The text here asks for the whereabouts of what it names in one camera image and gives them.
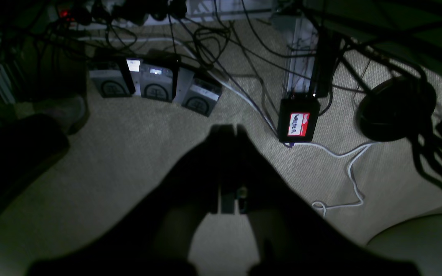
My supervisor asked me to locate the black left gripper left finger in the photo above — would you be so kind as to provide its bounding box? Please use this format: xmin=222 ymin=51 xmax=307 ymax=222
xmin=26 ymin=125 xmax=229 ymax=276

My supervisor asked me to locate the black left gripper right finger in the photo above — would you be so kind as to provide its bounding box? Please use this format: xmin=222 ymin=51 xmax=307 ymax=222
xmin=235 ymin=125 xmax=420 ymax=276

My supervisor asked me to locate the black box red label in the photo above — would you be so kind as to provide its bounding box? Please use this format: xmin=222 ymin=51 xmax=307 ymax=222
xmin=277 ymin=96 xmax=320 ymax=143

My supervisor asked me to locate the grey foot pedal right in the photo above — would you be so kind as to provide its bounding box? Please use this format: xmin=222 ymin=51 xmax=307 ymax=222
xmin=181 ymin=76 xmax=222 ymax=117

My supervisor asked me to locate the grey foot pedal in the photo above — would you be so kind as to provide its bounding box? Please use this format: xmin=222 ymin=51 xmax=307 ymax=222
xmin=87 ymin=61 xmax=133 ymax=98
xmin=181 ymin=76 xmax=222 ymax=117
xmin=140 ymin=63 xmax=174 ymax=102

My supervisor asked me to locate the grey shoe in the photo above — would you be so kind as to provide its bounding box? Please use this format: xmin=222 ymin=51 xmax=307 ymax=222
xmin=15 ymin=94 xmax=89 ymax=136

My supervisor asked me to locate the grey foot pedal middle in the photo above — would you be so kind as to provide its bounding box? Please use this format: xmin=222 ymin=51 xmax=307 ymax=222
xmin=140 ymin=63 xmax=174 ymax=102

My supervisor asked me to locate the grey foot pedal left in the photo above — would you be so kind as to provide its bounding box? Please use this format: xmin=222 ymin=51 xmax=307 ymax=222
xmin=87 ymin=61 xmax=133 ymax=98

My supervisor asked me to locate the black round stand base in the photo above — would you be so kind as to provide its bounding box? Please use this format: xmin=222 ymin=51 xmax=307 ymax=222
xmin=355 ymin=76 xmax=437 ymax=142

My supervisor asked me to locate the aluminium table leg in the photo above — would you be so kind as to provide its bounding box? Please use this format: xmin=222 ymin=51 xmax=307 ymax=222
xmin=270 ymin=9 xmax=329 ymax=99

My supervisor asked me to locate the white cable on floor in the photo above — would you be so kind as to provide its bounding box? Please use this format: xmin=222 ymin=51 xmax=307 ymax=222
xmin=206 ymin=69 xmax=379 ymax=217

